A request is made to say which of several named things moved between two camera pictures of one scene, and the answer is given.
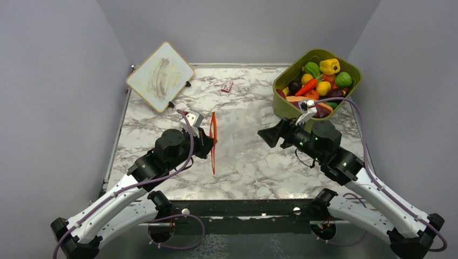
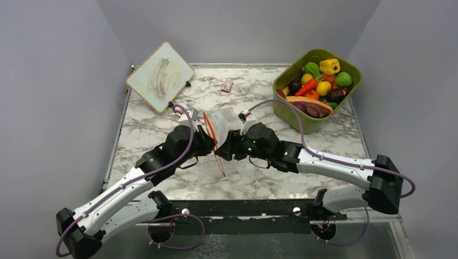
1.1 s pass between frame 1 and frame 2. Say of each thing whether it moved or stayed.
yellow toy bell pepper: stayed
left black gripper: stayed
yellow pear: stayed
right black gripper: moved
